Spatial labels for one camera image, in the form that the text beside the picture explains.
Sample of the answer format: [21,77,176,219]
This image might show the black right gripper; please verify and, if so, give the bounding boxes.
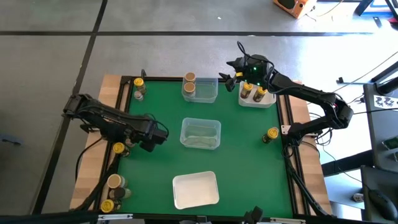
[218,54,276,93]

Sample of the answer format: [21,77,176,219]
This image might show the yellow lid spice jar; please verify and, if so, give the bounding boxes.
[133,77,147,95]
[262,126,280,144]
[100,198,123,214]
[112,142,131,158]
[239,82,254,100]
[252,86,268,103]

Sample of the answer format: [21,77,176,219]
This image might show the black lid herb jar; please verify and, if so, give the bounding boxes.
[108,187,132,200]

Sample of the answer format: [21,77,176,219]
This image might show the white plastic bin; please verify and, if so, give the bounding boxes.
[172,170,220,210]
[238,78,277,109]

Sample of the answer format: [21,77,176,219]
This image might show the clear plastic bin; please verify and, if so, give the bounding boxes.
[181,77,219,104]
[180,117,222,151]

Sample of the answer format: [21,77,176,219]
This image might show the orange box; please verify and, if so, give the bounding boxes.
[273,0,318,19]

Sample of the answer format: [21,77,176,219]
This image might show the green table mat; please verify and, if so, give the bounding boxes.
[110,80,295,218]

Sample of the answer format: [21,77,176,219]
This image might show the dark grey floor object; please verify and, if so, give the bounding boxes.
[0,134,24,147]

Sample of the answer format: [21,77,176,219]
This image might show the white sheet black pattern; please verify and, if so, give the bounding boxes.
[374,95,398,110]

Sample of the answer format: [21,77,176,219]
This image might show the dark grey desk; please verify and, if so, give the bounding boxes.
[360,82,398,224]

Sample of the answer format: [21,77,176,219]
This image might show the device with green screen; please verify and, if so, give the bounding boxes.
[381,136,398,162]

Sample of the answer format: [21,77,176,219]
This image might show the black computer mouse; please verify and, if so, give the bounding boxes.
[368,189,398,222]

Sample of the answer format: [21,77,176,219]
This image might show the black aluminium table frame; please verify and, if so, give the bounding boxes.
[93,73,312,219]

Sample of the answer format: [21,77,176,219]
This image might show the silver metal bracket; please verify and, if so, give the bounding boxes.
[98,213,134,222]

